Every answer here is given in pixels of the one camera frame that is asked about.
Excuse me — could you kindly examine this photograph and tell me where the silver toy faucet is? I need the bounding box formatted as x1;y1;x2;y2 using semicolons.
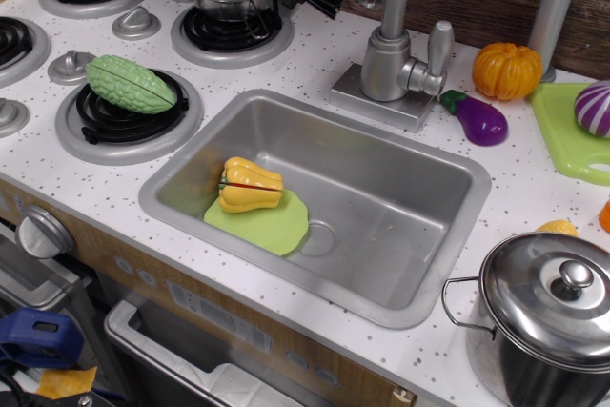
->
330;0;434;132

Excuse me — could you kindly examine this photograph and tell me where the back right stove burner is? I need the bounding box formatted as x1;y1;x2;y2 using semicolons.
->
171;8;295;70

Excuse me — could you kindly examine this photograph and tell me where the green toy bitter gourd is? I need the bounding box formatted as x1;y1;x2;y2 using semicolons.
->
85;54;175;114

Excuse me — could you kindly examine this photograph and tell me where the yellow toy bell pepper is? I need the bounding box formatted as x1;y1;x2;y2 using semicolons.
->
218;156;284;214

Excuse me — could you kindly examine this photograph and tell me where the orange toy pumpkin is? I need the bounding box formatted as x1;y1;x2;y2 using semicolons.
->
472;42;543;101

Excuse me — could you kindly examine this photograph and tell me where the purple toy eggplant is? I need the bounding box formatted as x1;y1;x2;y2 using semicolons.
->
439;90;509;147

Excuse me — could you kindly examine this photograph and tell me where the light green plastic plate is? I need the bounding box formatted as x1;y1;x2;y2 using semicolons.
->
203;190;309;256

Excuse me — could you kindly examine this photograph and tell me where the front right stove burner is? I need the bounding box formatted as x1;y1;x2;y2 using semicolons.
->
55;71;204;166

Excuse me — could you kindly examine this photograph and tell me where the grey support pole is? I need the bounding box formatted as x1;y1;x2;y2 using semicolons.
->
528;0;572;83

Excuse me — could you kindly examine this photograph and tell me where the stainless steel sink basin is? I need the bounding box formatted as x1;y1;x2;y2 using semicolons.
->
139;90;491;329

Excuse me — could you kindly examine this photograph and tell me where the front left stove burner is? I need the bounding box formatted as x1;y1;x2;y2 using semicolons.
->
1;16;51;88

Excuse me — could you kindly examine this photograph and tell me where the purple striped toy onion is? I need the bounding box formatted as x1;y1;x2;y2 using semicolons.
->
574;80;609;138

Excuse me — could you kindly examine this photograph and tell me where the green plastic cutting board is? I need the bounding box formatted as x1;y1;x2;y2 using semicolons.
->
528;83;609;187

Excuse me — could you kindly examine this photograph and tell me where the yellow toy lemon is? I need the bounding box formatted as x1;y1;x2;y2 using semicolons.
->
536;219;579;237

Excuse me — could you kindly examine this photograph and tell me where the silver oven dial knob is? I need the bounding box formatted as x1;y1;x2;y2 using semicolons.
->
15;205;75;259

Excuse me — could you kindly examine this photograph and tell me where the orange toy piece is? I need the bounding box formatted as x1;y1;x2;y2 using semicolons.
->
599;200;610;233

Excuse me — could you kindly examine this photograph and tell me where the silver dishwasher door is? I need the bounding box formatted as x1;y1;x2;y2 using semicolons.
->
104;300;312;406

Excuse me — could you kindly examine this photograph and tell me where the silver oven door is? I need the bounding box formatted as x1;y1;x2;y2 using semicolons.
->
1;219;83;317

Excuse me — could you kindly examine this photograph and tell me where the large steel pot with lid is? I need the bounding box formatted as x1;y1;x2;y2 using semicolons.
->
462;232;609;406

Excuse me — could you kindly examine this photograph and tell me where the yellow tape piece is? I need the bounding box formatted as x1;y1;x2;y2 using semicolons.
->
36;366;97;400

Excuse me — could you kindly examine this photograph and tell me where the silver faucet lever handle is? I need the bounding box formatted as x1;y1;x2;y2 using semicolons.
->
396;20;455;97

